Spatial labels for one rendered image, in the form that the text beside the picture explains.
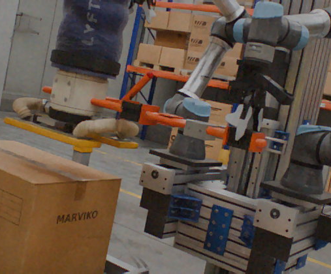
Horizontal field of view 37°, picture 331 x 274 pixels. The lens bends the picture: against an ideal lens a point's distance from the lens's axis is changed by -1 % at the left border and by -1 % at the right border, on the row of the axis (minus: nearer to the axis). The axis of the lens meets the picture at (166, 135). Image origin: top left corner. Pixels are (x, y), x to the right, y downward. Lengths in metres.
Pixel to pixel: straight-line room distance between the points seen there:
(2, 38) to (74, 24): 3.17
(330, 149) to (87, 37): 0.86
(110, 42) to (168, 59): 8.70
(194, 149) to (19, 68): 10.75
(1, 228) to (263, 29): 0.97
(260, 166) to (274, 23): 0.78
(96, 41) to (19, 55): 10.99
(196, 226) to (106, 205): 0.40
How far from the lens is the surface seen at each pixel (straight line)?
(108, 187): 1.75
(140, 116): 1.45
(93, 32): 1.56
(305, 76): 2.01
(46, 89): 1.72
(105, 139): 1.63
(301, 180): 1.78
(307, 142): 1.78
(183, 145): 1.99
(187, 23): 10.18
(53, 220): 1.60
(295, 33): 1.39
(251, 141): 1.27
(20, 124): 1.63
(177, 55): 10.17
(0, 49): 4.72
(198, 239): 1.98
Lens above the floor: 1.29
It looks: 5 degrees down
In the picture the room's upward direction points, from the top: 12 degrees clockwise
